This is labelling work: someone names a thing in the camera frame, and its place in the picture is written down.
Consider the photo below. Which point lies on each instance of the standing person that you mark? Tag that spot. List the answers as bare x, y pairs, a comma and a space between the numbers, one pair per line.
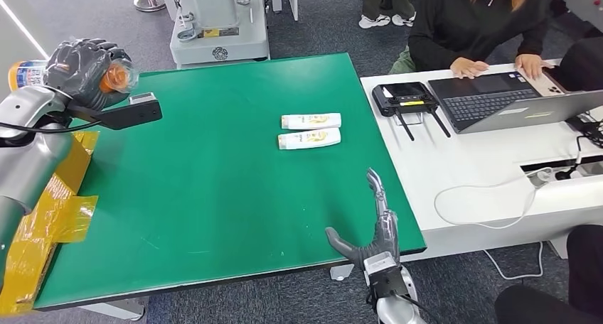
380, 1

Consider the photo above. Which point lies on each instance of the person's hand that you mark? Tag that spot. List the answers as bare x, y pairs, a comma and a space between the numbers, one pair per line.
530, 67
468, 68

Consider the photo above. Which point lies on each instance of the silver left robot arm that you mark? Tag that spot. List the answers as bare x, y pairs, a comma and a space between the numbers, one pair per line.
28, 162

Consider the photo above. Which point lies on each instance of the black chair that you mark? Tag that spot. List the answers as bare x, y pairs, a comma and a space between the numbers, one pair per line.
584, 275

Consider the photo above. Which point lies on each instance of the white shampoo bottle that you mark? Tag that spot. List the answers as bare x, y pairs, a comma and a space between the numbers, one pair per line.
301, 121
297, 140

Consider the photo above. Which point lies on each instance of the white table foot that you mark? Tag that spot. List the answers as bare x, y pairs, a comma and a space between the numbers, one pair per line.
341, 272

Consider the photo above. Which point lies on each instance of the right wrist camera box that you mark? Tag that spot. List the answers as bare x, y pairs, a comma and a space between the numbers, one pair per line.
384, 277

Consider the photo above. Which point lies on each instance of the grey laptop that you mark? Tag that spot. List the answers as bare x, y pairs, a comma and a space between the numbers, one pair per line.
490, 101

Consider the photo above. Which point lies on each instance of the person's right hand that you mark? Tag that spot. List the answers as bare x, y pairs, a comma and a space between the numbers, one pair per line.
468, 68

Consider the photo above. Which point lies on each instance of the black remote controller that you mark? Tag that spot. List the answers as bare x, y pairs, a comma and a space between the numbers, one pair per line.
404, 99

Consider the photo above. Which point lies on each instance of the white machine base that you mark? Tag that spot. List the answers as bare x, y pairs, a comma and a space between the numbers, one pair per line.
220, 34

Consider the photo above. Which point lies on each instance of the beige smartphone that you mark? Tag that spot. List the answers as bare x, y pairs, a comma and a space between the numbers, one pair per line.
549, 84

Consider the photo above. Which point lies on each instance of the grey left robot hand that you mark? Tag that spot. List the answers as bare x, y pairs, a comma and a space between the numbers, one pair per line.
75, 72

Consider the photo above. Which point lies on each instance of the black bag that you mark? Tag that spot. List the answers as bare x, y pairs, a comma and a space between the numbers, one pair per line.
584, 65

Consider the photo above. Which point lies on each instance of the orange detergent bottle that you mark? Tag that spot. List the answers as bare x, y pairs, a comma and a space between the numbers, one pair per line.
28, 74

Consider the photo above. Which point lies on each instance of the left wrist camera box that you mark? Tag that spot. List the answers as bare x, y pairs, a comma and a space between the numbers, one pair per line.
136, 112

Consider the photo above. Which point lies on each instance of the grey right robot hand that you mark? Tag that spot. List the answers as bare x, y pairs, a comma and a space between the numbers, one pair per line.
384, 242

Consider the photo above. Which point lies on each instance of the yellow cardboard box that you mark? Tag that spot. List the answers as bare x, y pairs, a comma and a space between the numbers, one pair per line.
52, 218

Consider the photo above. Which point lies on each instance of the person's left hand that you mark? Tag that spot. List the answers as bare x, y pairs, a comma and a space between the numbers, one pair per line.
530, 67

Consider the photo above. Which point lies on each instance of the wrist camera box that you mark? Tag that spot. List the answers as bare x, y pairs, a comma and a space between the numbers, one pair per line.
384, 277
136, 112

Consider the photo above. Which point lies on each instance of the white power adapter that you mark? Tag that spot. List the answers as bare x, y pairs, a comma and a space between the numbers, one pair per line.
541, 175

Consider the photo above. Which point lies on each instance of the seated person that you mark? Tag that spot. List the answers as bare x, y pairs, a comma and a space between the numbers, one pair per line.
457, 25

